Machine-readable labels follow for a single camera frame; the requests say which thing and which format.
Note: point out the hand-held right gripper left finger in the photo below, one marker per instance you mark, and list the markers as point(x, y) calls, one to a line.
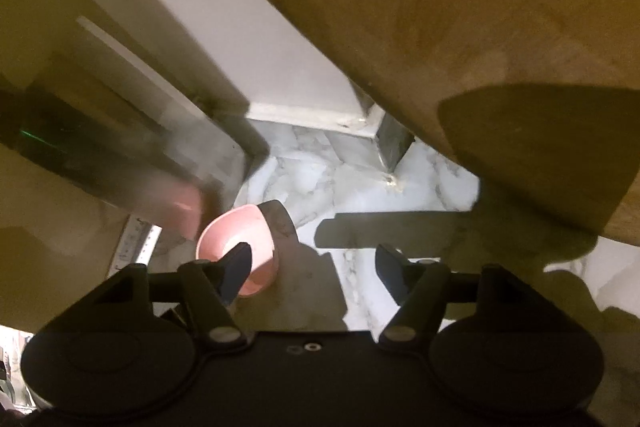
point(236, 269)

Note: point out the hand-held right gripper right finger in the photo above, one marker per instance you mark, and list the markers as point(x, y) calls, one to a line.
point(392, 269)

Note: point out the small pink bowl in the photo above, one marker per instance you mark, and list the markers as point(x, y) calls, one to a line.
point(220, 232)

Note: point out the white cabinet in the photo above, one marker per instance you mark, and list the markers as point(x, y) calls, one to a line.
point(225, 32)

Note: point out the round wooden board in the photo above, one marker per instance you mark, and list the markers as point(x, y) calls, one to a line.
point(450, 32)

